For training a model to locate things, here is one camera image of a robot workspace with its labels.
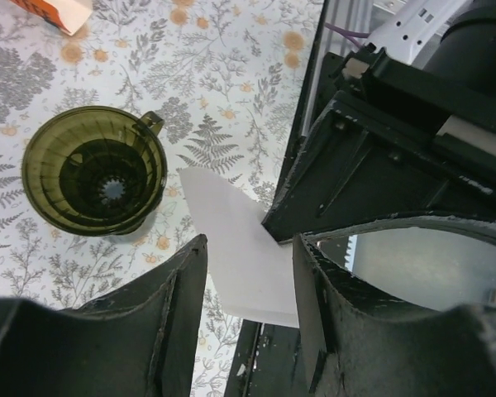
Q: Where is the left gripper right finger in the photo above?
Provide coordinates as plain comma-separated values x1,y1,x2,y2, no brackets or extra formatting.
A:
292,233,451,397

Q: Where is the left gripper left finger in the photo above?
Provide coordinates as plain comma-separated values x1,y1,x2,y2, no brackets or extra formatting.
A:
72,235,207,396

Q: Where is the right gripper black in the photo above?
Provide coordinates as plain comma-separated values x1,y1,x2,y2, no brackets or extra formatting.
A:
263,50,496,246

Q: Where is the dark olive glass dripper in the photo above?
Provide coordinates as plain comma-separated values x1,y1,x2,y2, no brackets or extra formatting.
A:
21,106,168,237

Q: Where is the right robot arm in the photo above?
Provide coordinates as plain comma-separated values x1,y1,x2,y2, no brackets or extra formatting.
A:
263,1,496,246

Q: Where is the floral tablecloth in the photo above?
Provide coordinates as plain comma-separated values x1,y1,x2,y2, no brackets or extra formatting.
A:
0,1,322,396

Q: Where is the white cable duct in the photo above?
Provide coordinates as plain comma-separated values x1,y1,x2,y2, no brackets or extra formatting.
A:
344,236,357,271

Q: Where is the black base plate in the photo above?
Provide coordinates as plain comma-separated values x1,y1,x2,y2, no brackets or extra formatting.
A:
224,320,308,397

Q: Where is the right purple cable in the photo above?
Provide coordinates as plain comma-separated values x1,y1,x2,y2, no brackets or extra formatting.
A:
324,22,373,47

